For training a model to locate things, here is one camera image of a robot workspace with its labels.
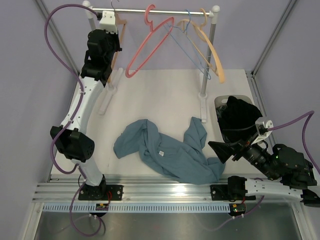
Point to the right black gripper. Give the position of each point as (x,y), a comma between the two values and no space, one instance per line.
(224,150)

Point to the blue-grey t shirt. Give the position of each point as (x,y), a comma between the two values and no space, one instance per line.
(182,161)

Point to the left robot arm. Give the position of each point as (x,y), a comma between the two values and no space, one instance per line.
(70,137)

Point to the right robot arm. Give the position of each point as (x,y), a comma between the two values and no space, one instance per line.
(289,174)

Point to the beige plastic hanger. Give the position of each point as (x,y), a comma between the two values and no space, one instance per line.
(213,60)

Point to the black garment in basket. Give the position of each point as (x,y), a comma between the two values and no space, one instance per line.
(237,117)

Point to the white laundry basket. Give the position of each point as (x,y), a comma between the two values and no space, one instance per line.
(220,102)

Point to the white metal clothes rack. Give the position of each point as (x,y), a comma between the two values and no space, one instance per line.
(205,31)

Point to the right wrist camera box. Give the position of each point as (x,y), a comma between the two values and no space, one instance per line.
(261,127)

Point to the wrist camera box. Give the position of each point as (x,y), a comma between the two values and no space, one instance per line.
(261,127)
(107,22)

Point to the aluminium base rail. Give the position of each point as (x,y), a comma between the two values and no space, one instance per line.
(61,188)

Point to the slotted cable duct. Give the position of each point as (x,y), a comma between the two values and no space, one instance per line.
(207,207)

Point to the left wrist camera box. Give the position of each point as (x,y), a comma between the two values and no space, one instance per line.
(107,22)

